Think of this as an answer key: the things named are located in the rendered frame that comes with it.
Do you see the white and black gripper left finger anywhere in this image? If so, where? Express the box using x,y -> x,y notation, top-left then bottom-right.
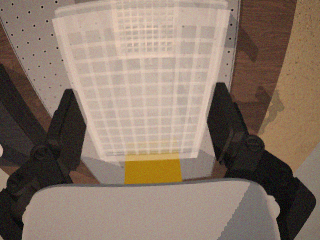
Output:
0,89 -> 87,240

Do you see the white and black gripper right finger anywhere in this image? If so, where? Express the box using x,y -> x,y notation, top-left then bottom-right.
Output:
207,82 -> 316,240

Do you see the yellow box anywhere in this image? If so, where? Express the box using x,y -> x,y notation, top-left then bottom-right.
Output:
125,159 -> 182,184

